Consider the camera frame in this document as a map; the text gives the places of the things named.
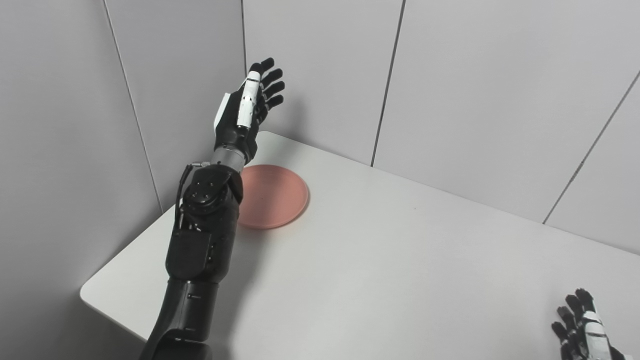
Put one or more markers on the pink round plate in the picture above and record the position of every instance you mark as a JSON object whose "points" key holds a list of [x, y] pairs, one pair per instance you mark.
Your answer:
{"points": [[275, 197]]}

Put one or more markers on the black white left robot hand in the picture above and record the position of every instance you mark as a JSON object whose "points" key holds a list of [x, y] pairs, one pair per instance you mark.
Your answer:
{"points": [[232, 130]]}

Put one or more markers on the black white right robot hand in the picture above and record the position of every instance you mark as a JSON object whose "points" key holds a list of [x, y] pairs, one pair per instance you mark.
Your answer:
{"points": [[582, 340]]}

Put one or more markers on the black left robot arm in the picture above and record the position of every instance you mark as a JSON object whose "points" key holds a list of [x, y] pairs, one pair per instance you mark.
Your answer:
{"points": [[200, 250]]}

